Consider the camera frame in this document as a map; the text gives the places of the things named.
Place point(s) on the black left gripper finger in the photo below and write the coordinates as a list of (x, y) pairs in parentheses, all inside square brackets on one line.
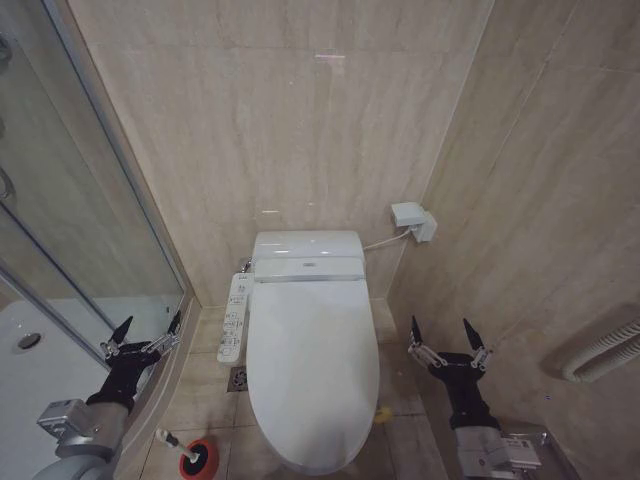
[(118, 335), (168, 334)]

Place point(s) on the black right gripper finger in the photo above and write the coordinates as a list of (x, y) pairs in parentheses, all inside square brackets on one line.
[(419, 345), (474, 342)]

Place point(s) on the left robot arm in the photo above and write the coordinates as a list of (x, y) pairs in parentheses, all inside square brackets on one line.
[(75, 436)]

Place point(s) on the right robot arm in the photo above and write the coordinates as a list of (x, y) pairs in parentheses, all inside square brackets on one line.
[(495, 452)]

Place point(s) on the white toilet brush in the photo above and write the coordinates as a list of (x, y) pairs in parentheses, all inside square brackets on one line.
[(176, 443)]

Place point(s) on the chrome flush lever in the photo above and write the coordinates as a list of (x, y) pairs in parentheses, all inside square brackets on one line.
[(245, 265)]

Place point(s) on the white toilet lid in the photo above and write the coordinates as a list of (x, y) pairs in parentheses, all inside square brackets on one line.
[(312, 372)]

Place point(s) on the red and black brush holder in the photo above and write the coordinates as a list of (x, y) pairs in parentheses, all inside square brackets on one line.
[(200, 457)]

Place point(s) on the white toilet tank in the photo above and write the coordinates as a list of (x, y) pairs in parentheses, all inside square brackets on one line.
[(306, 245)]

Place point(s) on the white bidet control panel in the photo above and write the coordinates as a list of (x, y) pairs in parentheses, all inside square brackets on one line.
[(234, 320)]

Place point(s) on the small yellow object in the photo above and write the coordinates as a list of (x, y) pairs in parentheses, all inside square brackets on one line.
[(383, 414)]

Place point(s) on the white shower tray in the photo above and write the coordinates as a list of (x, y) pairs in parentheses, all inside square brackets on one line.
[(40, 360)]

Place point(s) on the metal floor drain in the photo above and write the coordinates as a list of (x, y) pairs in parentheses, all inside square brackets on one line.
[(238, 378)]

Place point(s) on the white wall power box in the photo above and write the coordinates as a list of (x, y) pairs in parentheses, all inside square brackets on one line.
[(413, 219)]

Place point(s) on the white wall towel rail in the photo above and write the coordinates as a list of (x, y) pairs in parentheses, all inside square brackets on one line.
[(602, 350)]

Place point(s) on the glass shower enclosure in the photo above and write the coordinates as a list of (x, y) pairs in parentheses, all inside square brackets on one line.
[(75, 175)]

